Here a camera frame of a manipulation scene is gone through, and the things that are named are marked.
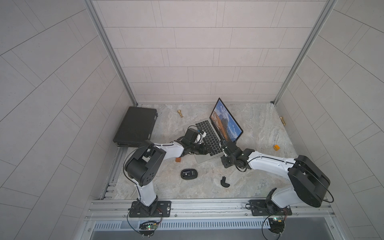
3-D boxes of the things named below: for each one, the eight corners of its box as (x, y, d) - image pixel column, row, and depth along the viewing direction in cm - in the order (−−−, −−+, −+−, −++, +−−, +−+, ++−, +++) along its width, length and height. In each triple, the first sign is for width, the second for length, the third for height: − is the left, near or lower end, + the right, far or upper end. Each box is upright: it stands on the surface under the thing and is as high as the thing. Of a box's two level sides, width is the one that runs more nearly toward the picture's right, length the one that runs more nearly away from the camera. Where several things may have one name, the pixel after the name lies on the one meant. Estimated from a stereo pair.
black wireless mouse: (180, 179, 82) (180, 178, 80) (181, 170, 85) (181, 168, 83) (197, 179, 82) (197, 178, 80) (197, 170, 85) (197, 168, 83)
